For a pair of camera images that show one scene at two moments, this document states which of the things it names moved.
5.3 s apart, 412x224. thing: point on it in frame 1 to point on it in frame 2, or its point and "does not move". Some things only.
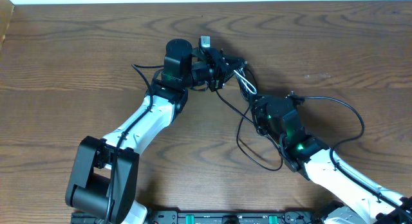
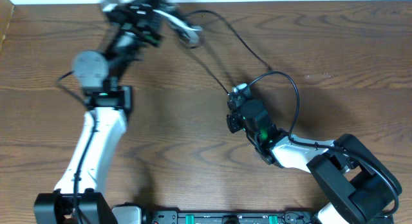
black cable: x=248 y=87 to x=192 y=38
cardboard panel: x=6 y=9 does not move
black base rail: x=234 y=217 does not move
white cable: x=245 y=85 to x=192 y=32
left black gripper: x=217 y=68 to x=149 y=17
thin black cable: x=244 y=115 to x=233 y=30
